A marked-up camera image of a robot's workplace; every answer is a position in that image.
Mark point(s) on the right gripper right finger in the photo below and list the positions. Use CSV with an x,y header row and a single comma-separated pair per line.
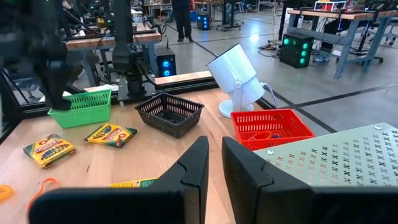
x,y
280,205

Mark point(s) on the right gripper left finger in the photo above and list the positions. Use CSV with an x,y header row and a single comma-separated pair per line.
x,y
124,205

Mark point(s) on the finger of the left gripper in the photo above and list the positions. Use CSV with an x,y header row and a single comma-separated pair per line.
x,y
60,96

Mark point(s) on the yellow green crayon box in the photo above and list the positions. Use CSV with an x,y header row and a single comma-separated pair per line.
x,y
49,151
133,183
110,135

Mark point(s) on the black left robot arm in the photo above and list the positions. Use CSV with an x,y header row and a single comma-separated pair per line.
x,y
122,37

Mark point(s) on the green plastic basket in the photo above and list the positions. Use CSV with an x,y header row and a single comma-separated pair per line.
x,y
90,112

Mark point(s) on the white plastic bag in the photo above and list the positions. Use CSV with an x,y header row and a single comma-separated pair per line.
x,y
105,88

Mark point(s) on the wooden workbench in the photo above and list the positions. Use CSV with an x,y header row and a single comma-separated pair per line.
x,y
342,15
109,42

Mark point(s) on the green perforated metal shelf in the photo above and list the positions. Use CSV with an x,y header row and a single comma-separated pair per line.
x,y
311,149

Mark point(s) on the red plastic basket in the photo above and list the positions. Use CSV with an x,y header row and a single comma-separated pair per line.
x,y
245,127

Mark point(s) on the black plastic basket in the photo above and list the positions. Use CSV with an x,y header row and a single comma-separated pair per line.
x,y
174,124

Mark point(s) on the computer tower blue lights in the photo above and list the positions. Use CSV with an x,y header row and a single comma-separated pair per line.
x,y
203,26
161,54

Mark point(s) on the person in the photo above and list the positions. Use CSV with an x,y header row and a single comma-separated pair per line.
x,y
182,18

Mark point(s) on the computer tower green lights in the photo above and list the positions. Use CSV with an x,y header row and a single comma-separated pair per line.
x,y
295,59

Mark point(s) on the black aluminium table frame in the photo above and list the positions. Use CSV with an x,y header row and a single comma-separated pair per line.
x,y
186,88

